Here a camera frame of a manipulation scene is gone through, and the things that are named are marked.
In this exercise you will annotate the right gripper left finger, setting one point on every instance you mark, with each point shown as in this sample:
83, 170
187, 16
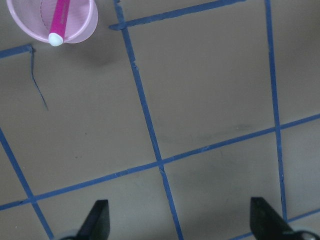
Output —
96, 226

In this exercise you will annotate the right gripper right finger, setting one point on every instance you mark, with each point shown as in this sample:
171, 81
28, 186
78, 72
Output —
266, 224

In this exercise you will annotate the pink pen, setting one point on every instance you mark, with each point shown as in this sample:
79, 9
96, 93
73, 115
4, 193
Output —
58, 25

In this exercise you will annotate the pink mesh cup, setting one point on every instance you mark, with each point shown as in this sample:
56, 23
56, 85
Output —
34, 18

